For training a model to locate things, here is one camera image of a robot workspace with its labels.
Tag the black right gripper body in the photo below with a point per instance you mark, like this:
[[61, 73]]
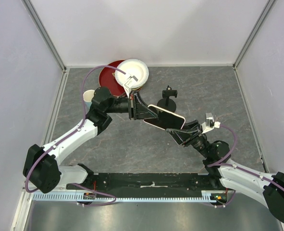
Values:
[[192, 140]]

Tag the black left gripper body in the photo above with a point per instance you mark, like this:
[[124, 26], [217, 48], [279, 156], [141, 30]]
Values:
[[130, 106]]

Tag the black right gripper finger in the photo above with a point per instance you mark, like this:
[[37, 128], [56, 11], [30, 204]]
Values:
[[177, 134], [194, 125]]

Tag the pink smartphone black screen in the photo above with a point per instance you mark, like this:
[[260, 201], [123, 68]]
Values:
[[165, 119]]

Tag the black phone stand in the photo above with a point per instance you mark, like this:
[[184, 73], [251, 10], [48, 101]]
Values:
[[166, 102]]

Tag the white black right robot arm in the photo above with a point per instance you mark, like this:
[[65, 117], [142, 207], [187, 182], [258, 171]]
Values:
[[265, 188]]

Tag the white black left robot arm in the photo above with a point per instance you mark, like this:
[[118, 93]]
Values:
[[42, 165]]

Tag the patterned plate under white plate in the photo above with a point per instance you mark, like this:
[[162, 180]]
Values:
[[138, 85]]

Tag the white paper plate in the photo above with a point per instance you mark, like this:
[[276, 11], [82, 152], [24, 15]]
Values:
[[135, 68]]

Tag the red round tray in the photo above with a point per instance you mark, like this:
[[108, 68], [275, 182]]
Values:
[[107, 79]]

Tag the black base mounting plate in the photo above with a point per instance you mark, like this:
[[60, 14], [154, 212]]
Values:
[[189, 181]]

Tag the blue white paper cup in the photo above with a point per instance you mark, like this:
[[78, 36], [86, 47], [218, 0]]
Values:
[[87, 98]]

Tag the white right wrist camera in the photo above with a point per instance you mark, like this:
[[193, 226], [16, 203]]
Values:
[[209, 124]]

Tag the light blue cable duct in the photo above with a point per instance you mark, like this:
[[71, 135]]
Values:
[[82, 196]]

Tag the aluminium front rail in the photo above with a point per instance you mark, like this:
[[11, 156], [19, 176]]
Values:
[[229, 178]]

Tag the aluminium frame post left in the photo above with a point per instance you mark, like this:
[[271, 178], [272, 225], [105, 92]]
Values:
[[42, 30]]

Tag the aluminium frame post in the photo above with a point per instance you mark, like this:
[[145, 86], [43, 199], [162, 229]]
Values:
[[253, 33], [42, 30]]

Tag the aluminium frame post right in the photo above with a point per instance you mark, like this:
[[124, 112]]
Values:
[[253, 33]]

